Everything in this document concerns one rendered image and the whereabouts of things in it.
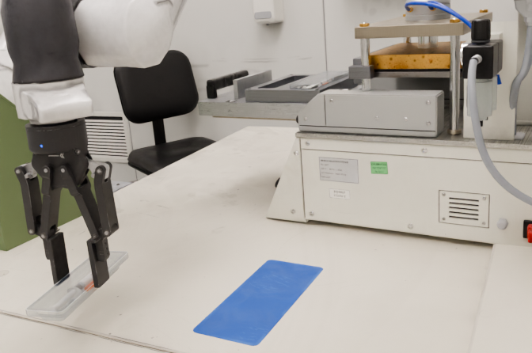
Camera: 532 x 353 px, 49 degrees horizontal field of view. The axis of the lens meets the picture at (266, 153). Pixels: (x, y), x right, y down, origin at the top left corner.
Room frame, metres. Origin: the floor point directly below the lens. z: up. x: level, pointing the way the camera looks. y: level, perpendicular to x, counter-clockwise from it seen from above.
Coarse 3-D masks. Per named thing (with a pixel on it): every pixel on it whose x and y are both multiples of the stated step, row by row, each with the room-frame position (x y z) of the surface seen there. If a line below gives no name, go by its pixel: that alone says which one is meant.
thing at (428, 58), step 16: (384, 48) 1.12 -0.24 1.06; (400, 48) 1.10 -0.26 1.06; (416, 48) 1.08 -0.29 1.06; (432, 48) 1.06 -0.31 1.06; (448, 48) 1.04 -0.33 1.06; (384, 64) 1.02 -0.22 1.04; (400, 64) 1.01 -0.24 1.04; (416, 64) 0.99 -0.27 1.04; (432, 64) 0.98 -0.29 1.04; (448, 64) 0.96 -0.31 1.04
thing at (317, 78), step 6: (324, 72) 1.26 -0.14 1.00; (330, 72) 1.25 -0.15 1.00; (336, 72) 1.25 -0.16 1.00; (342, 72) 1.24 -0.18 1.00; (306, 78) 1.19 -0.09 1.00; (312, 78) 1.18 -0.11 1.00; (318, 78) 1.17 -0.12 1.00; (324, 78) 1.17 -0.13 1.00; (294, 84) 1.13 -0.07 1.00; (300, 84) 1.12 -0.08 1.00; (306, 84) 1.11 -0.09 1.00; (312, 84) 1.11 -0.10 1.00
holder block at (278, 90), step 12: (264, 84) 1.22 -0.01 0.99; (276, 84) 1.25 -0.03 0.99; (288, 84) 1.19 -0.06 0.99; (336, 84) 1.16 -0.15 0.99; (348, 84) 1.21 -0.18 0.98; (252, 96) 1.16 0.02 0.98; (264, 96) 1.15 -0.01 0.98; (276, 96) 1.13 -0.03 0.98; (288, 96) 1.12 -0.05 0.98; (300, 96) 1.11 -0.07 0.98; (312, 96) 1.09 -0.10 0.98
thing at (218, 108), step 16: (240, 80) 1.22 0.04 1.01; (256, 80) 1.28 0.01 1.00; (224, 96) 1.26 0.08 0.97; (240, 96) 1.22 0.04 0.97; (208, 112) 1.21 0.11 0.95; (224, 112) 1.19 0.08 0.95; (240, 112) 1.17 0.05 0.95; (256, 112) 1.15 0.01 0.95; (272, 112) 1.13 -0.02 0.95; (288, 112) 1.11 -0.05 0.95
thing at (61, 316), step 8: (120, 264) 0.81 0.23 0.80; (112, 272) 0.81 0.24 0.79; (88, 288) 0.72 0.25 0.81; (96, 288) 0.76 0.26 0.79; (40, 296) 0.71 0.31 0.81; (80, 296) 0.70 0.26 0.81; (88, 296) 0.74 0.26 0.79; (72, 304) 0.68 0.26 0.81; (80, 304) 0.72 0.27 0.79; (32, 312) 0.67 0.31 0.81; (40, 312) 0.67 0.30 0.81; (48, 312) 0.67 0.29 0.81; (56, 312) 0.66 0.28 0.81; (64, 312) 0.67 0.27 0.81; (72, 312) 0.70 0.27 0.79; (48, 320) 0.68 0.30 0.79; (56, 320) 0.68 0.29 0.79
